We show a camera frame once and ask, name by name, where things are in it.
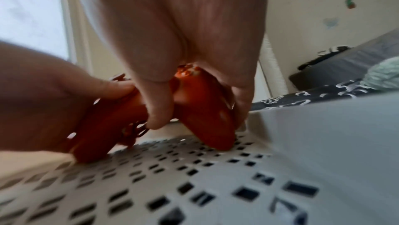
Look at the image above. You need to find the black cable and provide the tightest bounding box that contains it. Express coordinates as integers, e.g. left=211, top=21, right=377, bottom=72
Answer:
left=297, top=52, right=345, bottom=71

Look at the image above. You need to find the white framed window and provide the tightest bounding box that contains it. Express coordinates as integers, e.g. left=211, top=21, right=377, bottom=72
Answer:
left=0, top=0, right=81, bottom=65

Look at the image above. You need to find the white perforated plastic basket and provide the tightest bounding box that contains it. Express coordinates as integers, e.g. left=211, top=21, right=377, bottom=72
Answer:
left=0, top=93, right=399, bottom=225

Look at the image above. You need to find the person's right hand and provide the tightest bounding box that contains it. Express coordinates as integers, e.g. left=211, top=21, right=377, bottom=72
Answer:
left=68, top=0, right=271, bottom=131

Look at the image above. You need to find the gray mattress pad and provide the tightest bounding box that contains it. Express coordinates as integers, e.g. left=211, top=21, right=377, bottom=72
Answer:
left=288, top=28, right=399, bottom=94

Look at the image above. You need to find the black patterned bedsheet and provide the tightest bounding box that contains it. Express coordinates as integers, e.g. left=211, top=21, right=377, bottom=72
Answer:
left=249, top=78, right=399, bottom=112

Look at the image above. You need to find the light green knitted cloth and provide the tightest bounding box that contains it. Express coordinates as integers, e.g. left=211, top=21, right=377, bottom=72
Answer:
left=364, top=56, right=399, bottom=89

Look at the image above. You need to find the white mesh bed rail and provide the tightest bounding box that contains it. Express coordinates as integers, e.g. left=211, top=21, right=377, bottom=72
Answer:
left=257, top=34, right=290, bottom=98

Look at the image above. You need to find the person's left hand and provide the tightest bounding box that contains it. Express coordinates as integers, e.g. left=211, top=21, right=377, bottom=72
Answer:
left=0, top=39, right=138, bottom=156

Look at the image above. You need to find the red game controller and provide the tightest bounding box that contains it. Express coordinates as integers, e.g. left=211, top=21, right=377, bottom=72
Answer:
left=66, top=63, right=238, bottom=164

